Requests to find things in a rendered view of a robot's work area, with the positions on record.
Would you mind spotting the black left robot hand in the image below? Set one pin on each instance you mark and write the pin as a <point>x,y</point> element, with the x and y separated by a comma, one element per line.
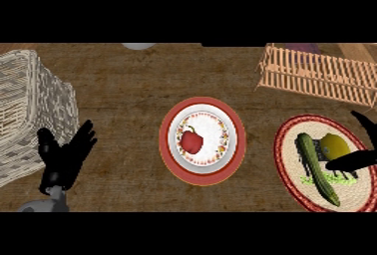
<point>62,159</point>

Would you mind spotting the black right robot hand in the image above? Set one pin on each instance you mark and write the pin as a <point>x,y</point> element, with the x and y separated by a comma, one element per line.
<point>351,161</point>

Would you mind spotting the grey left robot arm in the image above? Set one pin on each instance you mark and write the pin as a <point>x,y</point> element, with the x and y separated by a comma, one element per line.
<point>48,202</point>

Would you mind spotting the yellow lemon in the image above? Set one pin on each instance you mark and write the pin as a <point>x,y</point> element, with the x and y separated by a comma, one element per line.
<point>337,146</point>

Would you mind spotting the beige red-rimmed woven placemat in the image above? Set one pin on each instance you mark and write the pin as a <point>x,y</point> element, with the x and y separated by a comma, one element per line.
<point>356,194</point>

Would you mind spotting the wooden slatted tiered shelf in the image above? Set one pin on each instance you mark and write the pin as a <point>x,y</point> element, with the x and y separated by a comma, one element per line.
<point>319,74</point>

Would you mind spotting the red round placemat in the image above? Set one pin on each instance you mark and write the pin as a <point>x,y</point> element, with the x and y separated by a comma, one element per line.
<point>202,141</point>

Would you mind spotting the green cucumber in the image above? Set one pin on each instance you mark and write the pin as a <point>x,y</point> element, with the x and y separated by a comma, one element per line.
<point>317,167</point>

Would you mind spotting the pale wicker basket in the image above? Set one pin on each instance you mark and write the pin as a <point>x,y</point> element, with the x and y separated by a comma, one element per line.
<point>32,116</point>

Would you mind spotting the red bell pepper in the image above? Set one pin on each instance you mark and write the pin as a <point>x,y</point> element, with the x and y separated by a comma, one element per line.
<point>192,141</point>

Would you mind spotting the white patterned plate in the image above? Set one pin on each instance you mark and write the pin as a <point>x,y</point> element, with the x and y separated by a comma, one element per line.
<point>202,138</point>

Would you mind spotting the pale wooden board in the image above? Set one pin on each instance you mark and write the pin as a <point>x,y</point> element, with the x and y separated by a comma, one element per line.
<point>362,51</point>

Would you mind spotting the purple object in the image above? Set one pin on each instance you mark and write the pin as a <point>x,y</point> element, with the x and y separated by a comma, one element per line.
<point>303,49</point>

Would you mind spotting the pale grey round object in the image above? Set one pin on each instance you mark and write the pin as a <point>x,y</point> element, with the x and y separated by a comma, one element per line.
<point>138,46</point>

